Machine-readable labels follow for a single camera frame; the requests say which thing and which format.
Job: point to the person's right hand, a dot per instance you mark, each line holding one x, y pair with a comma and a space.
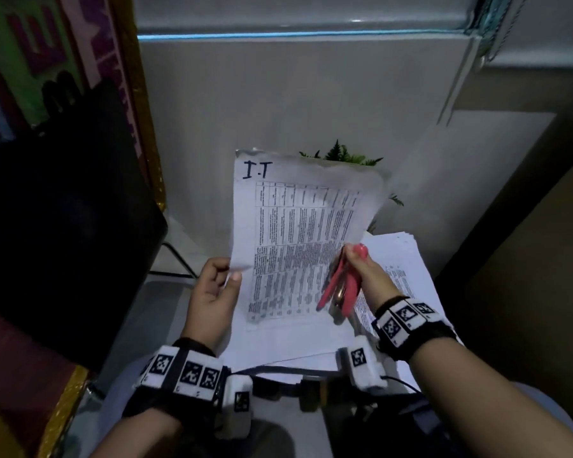
375, 280

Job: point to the person's left hand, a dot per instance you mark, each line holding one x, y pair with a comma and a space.
209, 310

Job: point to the person's right fingers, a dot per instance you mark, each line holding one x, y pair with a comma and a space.
351, 300

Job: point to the person's left thumb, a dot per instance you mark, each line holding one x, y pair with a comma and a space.
234, 282

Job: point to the red stapler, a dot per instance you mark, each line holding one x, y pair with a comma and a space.
340, 281

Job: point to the printed paper sheet with table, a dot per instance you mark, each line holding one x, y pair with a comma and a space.
296, 233

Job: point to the person's right forearm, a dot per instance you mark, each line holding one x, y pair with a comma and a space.
487, 405

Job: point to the person's left forearm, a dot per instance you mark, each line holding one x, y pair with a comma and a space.
141, 436

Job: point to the black right wristband with markers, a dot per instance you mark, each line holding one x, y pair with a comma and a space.
410, 324

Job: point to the black wristband with markers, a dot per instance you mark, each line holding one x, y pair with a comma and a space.
410, 324
181, 376

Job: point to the stack of white printed papers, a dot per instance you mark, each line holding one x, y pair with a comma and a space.
410, 271

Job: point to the black left wristband with markers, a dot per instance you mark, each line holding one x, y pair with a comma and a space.
181, 376

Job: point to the green fern plant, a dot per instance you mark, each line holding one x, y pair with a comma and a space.
344, 154

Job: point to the brown wooden cabinet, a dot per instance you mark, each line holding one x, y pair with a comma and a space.
530, 281

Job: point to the black monitor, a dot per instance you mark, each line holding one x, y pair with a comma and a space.
62, 224

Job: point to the gold framed red board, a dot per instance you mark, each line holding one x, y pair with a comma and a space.
24, 376

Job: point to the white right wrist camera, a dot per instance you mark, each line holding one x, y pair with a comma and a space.
362, 362

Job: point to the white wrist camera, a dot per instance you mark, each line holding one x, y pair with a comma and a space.
362, 362
238, 405

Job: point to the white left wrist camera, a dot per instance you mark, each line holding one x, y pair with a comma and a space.
238, 405

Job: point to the white wall conduit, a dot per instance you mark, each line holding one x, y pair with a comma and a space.
458, 76

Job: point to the colourful poster with gold frame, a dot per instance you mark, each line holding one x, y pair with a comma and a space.
100, 47

